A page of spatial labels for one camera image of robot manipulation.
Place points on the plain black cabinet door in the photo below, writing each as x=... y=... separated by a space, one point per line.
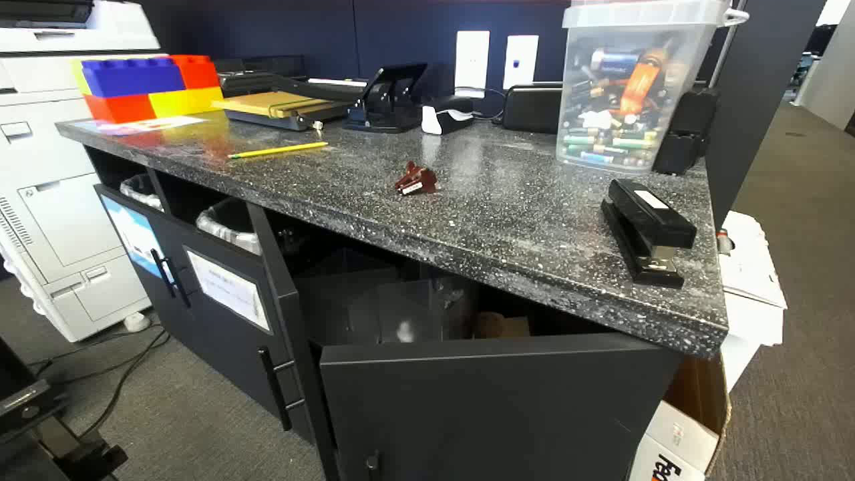
x=498 y=416

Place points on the black cabinet door with label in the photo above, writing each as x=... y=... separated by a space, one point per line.
x=148 y=258

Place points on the dark red staple remover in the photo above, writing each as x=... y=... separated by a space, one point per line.
x=415 y=179

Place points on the white tape dispenser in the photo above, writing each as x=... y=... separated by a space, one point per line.
x=445 y=115

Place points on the black pouch case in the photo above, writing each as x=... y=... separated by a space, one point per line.
x=532 y=107

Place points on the yellow pencil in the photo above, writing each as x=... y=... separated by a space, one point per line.
x=277 y=151

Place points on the black document tray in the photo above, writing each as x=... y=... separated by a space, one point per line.
x=294 y=97

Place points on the silver trash bin rim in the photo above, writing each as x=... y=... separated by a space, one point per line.
x=228 y=225
x=143 y=191

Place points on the black stapler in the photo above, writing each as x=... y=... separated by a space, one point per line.
x=644 y=227

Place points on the clear plastic storage bin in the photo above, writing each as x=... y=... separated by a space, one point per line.
x=624 y=90

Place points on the yellow toy building block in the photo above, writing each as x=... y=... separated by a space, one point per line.
x=186 y=103

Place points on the red toy building block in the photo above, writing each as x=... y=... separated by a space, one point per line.
x=196 y=70

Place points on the white paper label blue print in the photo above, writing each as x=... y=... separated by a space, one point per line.
x=135 y=233

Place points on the cardboard shipping box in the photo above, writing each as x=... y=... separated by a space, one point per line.
x=691 y=424

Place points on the white paper stack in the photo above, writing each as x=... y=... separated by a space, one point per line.
x=751 y=284

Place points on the orange toy building block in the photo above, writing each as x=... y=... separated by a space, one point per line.
x=118 y=107

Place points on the blue toy building block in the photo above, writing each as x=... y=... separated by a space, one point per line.
x=132 y=77

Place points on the white office printer copier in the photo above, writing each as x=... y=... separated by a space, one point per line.
x=53 y=178

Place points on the white wall outlet plate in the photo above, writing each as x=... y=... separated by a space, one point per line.
x=470 y=63
x=520 y=59

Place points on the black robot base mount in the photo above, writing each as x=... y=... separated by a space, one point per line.
x=41 y=419

